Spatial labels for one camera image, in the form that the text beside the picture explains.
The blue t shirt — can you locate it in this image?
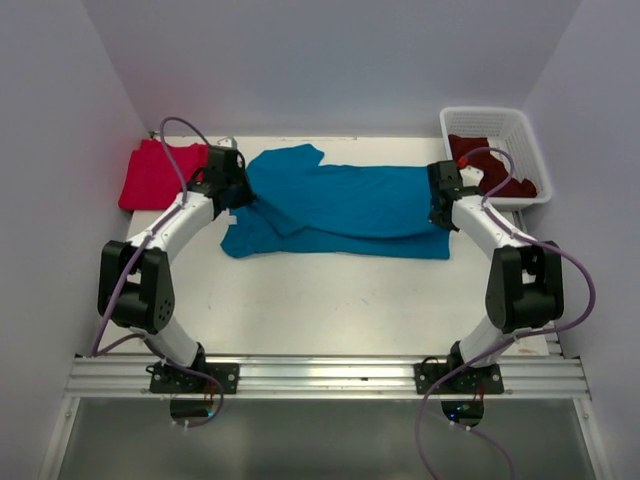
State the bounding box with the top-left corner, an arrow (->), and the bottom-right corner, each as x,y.
221,144 -> 450,260

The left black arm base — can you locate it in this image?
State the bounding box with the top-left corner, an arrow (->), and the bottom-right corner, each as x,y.
145,353 -> 240,429

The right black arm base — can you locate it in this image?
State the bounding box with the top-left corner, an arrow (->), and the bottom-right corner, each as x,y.
413,354 -> 505,428

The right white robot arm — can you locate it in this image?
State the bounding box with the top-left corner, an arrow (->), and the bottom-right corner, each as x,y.
427,160 -> 564,393

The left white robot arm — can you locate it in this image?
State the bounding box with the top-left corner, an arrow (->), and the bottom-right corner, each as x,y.
92,146 -> 256,393

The dark red t shirt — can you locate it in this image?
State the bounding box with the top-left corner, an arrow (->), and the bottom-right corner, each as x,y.
448,134 -> 538,198

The folded red t shirt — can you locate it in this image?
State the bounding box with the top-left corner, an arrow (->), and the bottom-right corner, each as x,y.
118,139 -> 208,211

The white plastic basket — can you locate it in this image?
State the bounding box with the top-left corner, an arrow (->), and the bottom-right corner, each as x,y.
439,106 -> 553,211

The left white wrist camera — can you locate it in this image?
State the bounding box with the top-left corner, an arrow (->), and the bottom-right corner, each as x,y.
217,136 -> 238,150

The aluminium mounting rail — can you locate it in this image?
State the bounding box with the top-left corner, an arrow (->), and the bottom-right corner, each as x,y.
64,354 -> 590,400

